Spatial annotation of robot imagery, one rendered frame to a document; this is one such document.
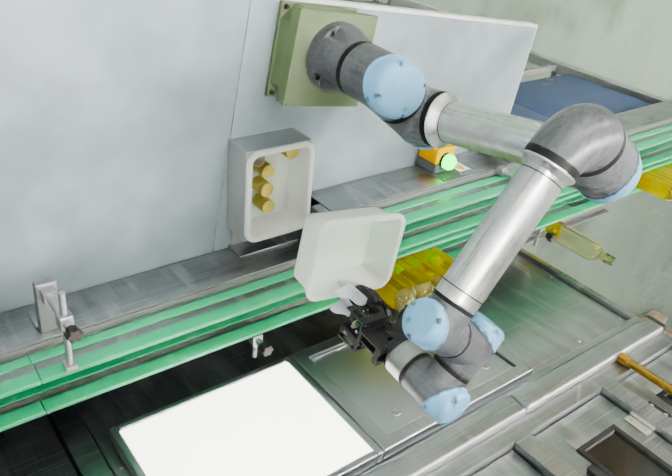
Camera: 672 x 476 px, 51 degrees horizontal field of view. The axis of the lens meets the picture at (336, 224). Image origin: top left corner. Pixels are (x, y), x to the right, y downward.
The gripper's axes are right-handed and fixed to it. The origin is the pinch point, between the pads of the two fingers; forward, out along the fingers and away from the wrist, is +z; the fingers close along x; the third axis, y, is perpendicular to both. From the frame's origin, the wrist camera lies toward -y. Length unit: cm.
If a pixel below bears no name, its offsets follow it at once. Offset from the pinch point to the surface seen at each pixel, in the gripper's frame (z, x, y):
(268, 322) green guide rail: 13.7, 19.4, 5.5
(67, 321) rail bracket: 13, 5, 51
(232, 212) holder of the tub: 33.1, 1.9, 7.3
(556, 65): 87, -10, -181
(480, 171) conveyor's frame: 24, -6, -65
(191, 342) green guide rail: 16.3, 21.9, 22.9
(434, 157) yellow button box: 30, -9, -51
